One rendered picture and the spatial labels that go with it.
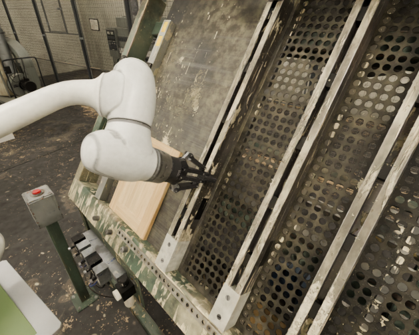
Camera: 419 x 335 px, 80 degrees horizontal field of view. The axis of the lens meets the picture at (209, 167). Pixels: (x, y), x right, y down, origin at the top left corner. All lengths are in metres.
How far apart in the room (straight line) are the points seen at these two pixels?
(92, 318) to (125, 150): 1.64
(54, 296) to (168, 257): 1.43
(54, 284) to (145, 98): 1.93
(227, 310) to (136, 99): 0.63
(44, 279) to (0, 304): 1.09
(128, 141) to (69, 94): 0.18
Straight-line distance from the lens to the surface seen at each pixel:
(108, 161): 0.54
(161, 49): 1.36
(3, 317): 1.31
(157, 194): 1.09
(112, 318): 2.03
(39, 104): 0.67
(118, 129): 0.58
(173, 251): 0.94
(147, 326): 1.74
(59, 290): 2.29
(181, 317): 0.99
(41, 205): 1.53
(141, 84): 0.62
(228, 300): 0.83
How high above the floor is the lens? 1.71
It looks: 32 degrees down
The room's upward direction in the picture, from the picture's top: straight up
